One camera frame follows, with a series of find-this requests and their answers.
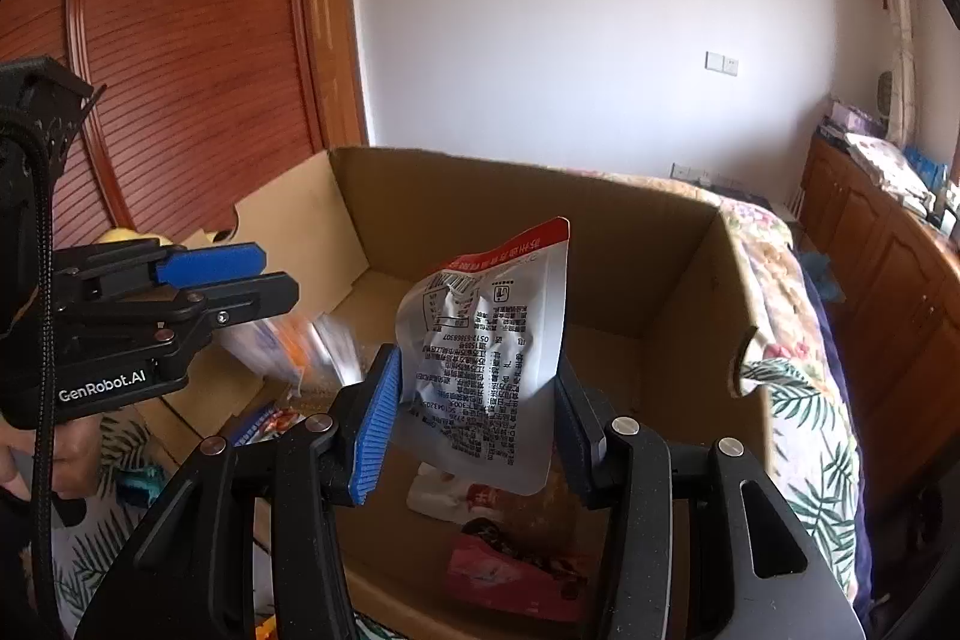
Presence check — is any silver pouch red edge packet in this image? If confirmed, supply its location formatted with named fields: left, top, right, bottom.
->
left=394, top=216, right=572, bottom=498

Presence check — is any leaf printed bed cover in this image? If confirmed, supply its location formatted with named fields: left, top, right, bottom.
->
left=56, top=359, right=860, bottom=640

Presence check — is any person's left hand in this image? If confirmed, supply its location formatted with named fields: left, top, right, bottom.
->
left=0, top=411, right=117, bottom=525

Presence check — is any small white packet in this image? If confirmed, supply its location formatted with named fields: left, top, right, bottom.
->
left=407, top=464, right=526, bottom=525

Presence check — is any wooden louvered wardrobe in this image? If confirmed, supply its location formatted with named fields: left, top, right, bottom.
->
left=0, top=0, right=372, bottom=341

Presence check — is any brown cardboard box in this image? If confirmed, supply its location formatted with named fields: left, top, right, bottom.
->
left=131, top=145, right=773, bottom=640

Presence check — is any black braided cable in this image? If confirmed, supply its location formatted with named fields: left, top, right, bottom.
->
left=0, top=115, right=65, bottom=618

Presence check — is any blurred orange white packet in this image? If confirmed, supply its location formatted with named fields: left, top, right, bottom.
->
left=221, top=314, right=368, bottom=397

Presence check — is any pink snack packet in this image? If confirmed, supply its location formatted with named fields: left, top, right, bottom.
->
left=445, top=516, right=593, bottom=615

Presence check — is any purple tissue box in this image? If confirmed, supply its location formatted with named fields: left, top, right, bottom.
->
left=821, top=98, right=890, bottom=140

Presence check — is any patterned beige curtain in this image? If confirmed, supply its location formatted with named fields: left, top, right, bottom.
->
left=855, top=0, right=920, bottom=146

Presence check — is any folded floral cloth stack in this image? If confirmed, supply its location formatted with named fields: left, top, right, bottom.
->
left=844, top=131, right=935, bottom=195

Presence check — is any long wooden cabinet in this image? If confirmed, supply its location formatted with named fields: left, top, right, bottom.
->
left=799, top=134, right=960, bottom=513

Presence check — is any blue red snack packet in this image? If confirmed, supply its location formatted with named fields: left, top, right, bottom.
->
left=229, top=404, right=316, bottom=450

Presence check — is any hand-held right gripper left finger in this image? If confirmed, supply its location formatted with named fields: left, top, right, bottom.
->
left=75, top=344, right=406, bottom=640

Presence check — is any teal blue snack packet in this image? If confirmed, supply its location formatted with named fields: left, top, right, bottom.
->
left=116, top=464, right=166, bottom=507

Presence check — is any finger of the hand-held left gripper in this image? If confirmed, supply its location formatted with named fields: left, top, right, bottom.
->
left=161, top=271, right=301, bottom=332
left=146, top=241, right=266, bottom=289

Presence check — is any blue bottle pack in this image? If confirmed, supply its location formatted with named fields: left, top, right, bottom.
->
left=904, top=145, right=950, bottom=191

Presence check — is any yellow plush toy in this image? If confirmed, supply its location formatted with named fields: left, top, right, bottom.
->
left=97, top=226, right=185, bottom=248

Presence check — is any floral quilt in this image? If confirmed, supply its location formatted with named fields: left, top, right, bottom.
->
left=592, top=171, right=875, bottom=611

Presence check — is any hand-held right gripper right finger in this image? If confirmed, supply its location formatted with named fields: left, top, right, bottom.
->
left=552, top=357, right=865, bottom=640

